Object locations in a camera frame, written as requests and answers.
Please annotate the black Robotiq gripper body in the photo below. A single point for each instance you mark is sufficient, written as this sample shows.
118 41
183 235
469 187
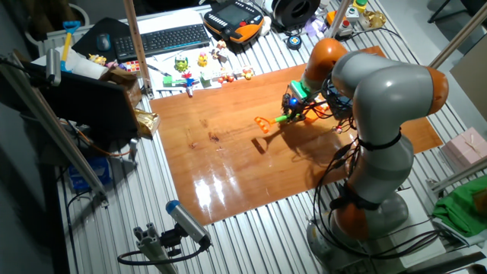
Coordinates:
293 106

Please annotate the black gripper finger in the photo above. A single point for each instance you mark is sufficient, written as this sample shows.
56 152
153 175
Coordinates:
290 120
300 118

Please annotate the orange green toy shovel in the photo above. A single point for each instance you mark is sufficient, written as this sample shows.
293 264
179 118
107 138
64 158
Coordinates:
279 118

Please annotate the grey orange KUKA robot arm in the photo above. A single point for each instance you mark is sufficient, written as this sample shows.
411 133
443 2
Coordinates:
384 95

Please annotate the blue yellow toy shovel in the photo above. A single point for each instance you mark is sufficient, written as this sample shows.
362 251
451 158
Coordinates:
67 45

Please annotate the dark blue box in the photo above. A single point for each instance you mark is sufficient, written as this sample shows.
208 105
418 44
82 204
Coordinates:
342 103

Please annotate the yellow orange duck toy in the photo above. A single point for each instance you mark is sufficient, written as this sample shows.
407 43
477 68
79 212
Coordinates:
248 73

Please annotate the round black disc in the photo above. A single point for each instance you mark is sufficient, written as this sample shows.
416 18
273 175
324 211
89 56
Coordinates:
293 42

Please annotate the purple plastic wrap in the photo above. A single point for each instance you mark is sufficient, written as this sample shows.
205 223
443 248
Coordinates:
315 26

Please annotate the white dotted card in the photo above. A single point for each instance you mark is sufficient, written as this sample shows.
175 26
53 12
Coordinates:
216 73

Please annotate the white plastic figure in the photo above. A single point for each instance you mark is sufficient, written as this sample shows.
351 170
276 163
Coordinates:
265 26

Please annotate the black filament spool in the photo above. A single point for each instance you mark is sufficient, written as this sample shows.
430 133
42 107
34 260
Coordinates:
283 15

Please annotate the grey box red button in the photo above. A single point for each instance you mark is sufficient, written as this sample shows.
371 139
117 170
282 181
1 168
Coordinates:
345 28

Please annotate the brown white figure toy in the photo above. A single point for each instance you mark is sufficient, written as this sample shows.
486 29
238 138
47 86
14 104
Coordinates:
221 45

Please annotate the orange button box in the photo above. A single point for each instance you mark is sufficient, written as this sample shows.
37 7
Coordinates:
331 17

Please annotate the yellow chick toy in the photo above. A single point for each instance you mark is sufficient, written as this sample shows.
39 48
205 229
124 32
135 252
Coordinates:
202 61

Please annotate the blue toy airplane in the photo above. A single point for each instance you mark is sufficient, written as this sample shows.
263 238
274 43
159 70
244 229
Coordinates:
189 87

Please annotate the white box green button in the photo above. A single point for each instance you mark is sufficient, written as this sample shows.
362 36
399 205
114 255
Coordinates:
352 15

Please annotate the black orange teach pendant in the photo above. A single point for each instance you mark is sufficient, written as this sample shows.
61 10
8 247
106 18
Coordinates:
232 15

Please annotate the red starfish toy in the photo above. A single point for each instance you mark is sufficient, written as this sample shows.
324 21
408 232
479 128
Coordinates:
186 75

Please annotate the golden foil ornament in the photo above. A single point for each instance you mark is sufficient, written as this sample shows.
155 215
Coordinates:
373 19

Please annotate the green frog toy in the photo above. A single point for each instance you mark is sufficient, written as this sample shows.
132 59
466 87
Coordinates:
181 64

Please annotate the yellow box green button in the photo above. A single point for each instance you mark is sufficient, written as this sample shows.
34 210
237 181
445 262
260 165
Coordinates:
360 5

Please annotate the green toy stick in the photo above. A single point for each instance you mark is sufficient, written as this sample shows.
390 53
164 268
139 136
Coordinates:
167 80

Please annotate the black pen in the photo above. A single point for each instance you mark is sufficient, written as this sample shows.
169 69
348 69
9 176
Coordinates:
158 69

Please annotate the golden foil bag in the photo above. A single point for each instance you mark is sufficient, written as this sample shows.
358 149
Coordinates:
146 123

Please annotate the white paper sheet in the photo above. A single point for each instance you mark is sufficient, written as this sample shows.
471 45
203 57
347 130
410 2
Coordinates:
167 21
158 57

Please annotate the black keyboard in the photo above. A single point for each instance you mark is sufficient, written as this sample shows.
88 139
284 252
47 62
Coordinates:
163 42

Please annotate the brown cardboard box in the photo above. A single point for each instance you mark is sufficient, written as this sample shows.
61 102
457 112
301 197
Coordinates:
131 89

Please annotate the colourful paint palette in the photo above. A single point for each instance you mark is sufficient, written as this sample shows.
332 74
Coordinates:
132 66

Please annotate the pink gift box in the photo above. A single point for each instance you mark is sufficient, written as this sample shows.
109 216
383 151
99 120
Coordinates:
464 148

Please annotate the brown cardboard panel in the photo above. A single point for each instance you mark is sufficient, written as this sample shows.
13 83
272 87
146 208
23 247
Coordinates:
472 83

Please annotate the green cloth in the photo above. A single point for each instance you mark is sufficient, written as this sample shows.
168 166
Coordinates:
456 209

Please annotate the small pink toy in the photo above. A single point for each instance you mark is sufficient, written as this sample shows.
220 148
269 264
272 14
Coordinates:
112 64

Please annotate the short aluminium profile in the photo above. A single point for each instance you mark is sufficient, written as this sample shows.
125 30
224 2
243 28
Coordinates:
152 247

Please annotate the black mouse pad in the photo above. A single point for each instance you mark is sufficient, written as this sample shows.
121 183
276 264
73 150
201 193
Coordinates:
114 26

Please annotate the black computer mouse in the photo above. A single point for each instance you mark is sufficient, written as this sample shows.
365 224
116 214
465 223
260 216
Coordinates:
103 42

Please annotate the small yellow toy figure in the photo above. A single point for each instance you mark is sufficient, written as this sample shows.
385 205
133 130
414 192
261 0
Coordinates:
98 59

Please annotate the black monitor panel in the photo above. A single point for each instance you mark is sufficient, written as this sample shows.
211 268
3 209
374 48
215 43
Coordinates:
87 102

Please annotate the black office chair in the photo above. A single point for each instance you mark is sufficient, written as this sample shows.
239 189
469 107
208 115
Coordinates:
473 5

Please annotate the blue plastic box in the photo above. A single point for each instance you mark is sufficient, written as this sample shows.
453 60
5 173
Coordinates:
89 177

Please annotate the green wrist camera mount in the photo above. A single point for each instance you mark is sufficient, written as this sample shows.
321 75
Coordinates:
300 89

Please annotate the aluminium frame bar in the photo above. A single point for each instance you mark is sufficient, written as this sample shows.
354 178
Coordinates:
137 45
456 175
338 19
57 133
456 38

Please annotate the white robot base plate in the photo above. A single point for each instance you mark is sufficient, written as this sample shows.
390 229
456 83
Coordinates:
414 205

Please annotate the silver camera blue cap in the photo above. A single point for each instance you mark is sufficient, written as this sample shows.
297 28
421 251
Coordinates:
188 222

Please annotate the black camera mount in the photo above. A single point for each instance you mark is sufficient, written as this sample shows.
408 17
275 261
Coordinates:
171 239

